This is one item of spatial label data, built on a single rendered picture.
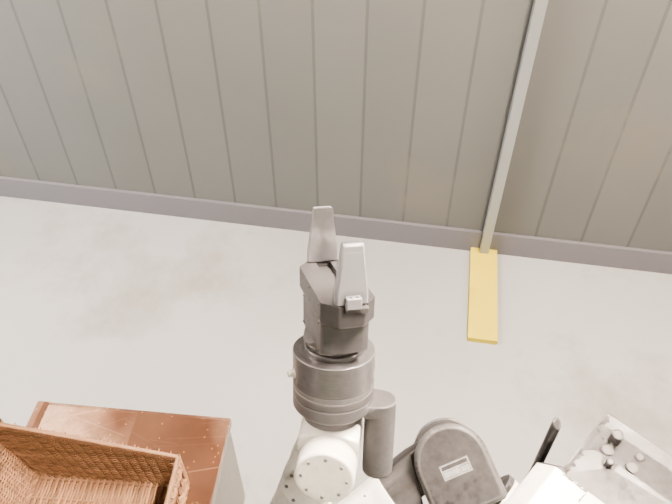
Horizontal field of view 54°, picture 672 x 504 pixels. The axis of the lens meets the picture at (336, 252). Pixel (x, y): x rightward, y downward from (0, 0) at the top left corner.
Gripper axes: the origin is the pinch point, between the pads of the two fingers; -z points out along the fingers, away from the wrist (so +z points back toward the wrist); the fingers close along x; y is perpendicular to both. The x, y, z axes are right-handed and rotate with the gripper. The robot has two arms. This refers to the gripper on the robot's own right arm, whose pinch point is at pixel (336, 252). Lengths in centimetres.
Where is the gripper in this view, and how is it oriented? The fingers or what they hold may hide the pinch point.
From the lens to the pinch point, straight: 65.6
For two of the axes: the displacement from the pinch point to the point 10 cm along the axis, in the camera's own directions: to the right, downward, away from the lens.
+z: -0.2, 9.3, 3.7
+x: 2.7, 3.6, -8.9
